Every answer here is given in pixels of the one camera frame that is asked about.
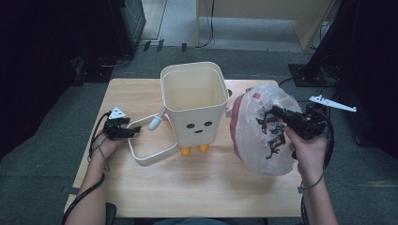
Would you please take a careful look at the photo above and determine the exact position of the light wooden cabinet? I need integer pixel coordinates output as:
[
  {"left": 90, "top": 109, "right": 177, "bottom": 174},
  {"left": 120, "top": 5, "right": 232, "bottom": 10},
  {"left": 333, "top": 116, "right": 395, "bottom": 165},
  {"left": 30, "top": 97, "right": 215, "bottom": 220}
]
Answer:
[{"left": 195, "top": 0, "right": 338, "bottom": 53}]

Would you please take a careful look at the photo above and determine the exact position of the translucent plastic bag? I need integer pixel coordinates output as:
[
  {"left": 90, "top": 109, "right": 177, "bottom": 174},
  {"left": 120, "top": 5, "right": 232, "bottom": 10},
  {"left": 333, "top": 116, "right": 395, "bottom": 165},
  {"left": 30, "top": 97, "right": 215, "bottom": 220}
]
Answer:
[{"left": 229, "top": 82, "right": 303, "bottom": 178}]

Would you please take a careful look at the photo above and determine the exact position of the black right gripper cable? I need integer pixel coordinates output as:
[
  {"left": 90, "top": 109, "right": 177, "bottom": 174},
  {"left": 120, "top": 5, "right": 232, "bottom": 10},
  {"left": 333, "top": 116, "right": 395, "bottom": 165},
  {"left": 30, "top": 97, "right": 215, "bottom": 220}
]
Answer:
[{"left": 299, "top": 109, "right": 336, "bottom": 225}]

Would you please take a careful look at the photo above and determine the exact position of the person's right hand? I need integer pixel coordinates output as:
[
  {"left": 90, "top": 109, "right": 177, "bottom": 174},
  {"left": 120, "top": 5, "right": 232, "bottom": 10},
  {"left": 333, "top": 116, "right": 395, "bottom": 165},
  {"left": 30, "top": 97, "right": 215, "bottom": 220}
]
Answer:
[{"left": 284, "top": 126, "right": 329, "bottom": 187}]

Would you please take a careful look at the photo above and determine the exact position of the cream bin with face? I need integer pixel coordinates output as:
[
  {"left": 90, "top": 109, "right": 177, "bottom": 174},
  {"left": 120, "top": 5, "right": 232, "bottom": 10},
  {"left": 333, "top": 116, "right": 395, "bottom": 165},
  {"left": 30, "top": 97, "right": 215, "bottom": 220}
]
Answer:
[{"left": 146, "top": 61, "right": 235, "bottom": 158}]

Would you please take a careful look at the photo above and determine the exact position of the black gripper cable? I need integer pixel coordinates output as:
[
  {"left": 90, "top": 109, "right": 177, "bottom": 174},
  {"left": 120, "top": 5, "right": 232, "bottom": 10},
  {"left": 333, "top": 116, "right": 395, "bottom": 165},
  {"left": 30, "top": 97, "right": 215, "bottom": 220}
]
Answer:
[
  {"left": 299, "top": 109, "right": 336, "bottom": 225},
  {"left": 61, "top": 110, "right": 113, "bottom": 225}
]

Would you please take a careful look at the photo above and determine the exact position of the person's left hand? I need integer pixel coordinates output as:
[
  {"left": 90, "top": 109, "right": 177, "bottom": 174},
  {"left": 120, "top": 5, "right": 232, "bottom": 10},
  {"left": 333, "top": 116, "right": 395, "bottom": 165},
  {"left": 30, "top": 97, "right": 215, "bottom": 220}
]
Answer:
[{"left": 90, "top": 132, "right": 126, "bottom": 161}]

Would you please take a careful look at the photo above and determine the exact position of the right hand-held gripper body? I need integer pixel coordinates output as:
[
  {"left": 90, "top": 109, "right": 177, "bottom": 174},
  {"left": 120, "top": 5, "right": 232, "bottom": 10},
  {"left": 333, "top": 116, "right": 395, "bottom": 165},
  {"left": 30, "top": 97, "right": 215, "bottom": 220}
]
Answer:
[{"left": 286, "top": 95, "right": 358, "bottom": 142}]

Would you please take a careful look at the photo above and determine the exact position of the black hanging cable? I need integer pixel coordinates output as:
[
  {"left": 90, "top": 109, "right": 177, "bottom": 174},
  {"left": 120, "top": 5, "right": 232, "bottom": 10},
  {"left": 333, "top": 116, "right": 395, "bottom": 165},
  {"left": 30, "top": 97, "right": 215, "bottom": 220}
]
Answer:
[{"left": 196, "top": 0, "right": 217, "bottom": 49}]

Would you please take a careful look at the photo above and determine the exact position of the grey wrist strap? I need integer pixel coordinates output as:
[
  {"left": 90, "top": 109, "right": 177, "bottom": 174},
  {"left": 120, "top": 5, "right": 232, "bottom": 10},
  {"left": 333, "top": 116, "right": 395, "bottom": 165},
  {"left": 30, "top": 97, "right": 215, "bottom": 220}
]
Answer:
[
  {"left": 96, "top": 136, "right": 112, "bottom": 173},
  {"left": 298, "top": 172, "right": 326, "bottom": 191}
]

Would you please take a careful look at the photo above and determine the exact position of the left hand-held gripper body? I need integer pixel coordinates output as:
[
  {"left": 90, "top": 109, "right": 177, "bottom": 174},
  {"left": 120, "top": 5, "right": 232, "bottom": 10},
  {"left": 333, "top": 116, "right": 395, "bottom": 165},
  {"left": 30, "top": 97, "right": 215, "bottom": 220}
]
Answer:
[{"left": 102, "top": 106, "right": 131, "bottom": 141}]

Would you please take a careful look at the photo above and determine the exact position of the black tape mark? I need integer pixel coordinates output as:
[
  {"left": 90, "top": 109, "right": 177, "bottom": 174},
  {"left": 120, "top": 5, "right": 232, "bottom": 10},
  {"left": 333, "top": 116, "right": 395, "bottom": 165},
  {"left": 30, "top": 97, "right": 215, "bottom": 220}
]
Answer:
[{"left": 61, "top": 186, "right": 84, "bottom": 197}]

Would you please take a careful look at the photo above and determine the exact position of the black cabinet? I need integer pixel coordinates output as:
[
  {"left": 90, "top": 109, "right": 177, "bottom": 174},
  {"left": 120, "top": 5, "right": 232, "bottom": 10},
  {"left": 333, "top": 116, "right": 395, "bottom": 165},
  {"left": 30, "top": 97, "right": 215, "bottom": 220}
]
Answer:
[{"left": 107, "top": 0, "right": 147, "bottom": 59}]

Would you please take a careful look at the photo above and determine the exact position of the black floor cable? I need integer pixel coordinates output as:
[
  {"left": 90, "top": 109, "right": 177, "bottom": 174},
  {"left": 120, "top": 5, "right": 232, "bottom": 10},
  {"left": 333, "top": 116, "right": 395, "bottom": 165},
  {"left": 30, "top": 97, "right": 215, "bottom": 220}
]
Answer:
[{"left": 278, "top": 76, "right": 297, "bottom": 87}]

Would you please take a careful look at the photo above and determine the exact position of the black stand base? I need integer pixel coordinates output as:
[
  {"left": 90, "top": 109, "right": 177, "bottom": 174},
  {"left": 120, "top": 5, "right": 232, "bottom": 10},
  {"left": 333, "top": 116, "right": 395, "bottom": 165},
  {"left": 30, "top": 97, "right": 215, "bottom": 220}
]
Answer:
[
  {"left": 73, "top": 56, "right": 115, "bottom": 84},
  {"left": 287, "top": 63, "right": 338, "bottom": 88}
]

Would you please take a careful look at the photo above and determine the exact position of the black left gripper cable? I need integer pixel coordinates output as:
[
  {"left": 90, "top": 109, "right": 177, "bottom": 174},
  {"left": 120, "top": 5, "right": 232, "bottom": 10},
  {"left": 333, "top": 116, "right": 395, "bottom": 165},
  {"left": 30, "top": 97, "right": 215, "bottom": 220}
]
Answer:
[{"left": 61, "top": 110, "right": 113, "bottom": 225}]

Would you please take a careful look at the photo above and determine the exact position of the cream bin rim ring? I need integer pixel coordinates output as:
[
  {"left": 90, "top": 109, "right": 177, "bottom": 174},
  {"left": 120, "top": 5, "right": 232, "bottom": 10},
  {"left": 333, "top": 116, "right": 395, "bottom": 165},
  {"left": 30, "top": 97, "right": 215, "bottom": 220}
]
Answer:
[{"left": 126, "top": 112, "right": 179, "bottom": 167}]

